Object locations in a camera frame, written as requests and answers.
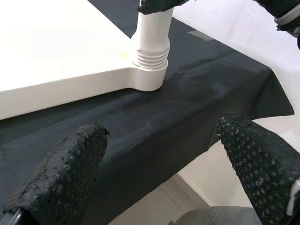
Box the white plastic table leg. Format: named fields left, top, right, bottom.
left=131, top=7, right=174, bottom=71

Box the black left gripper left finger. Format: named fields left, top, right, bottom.
left=2, top=121, right=111, bottom=225

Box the grey robot left leg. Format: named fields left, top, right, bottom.
left=172, top=205, right=260, bottom=225

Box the white plastic table top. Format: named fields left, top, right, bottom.
left=0, top=0, right=169, bottom=121

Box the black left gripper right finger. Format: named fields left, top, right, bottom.
left=215, top=112, right=300, bottom=225

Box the grey tape patch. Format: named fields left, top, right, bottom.
left=188, top=29, right=215, bottom=42

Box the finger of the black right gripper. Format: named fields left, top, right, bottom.
left=135, top=0, right=188, bottom=15

